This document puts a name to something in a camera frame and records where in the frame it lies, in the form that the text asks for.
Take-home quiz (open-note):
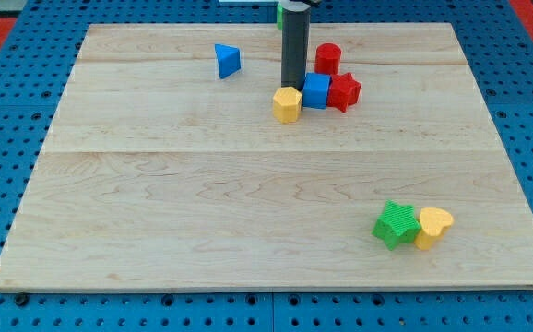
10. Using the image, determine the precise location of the yellow hexagon block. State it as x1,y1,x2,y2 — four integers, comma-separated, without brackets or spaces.
272,87,302,124

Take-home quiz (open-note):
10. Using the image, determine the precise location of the blue cube block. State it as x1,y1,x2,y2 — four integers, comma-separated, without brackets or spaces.
302,73,331,110

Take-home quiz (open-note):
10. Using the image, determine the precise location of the light wooden board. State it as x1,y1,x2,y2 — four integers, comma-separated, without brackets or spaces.
0,23,533,293

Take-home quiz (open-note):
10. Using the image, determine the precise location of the red star block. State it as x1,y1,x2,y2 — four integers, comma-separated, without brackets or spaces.
326,72,361,113

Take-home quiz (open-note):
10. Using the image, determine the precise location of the blue triangle block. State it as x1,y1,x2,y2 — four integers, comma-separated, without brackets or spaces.
214,43,242,79

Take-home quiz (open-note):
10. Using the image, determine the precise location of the red cylinder block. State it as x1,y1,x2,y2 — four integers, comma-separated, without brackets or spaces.
314,42,342,75

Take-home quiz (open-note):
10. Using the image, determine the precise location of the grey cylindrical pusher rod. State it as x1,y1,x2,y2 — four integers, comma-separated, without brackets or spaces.
279,0,311,90

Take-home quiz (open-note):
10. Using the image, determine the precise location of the green star block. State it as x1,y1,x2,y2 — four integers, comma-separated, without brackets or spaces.
372,200,421,251

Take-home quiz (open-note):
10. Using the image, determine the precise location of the green block behind rod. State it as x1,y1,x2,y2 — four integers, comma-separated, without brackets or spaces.
276,3,283,31

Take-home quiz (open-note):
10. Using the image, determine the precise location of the yellow heart block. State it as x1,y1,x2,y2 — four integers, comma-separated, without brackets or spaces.
414,207,455,251

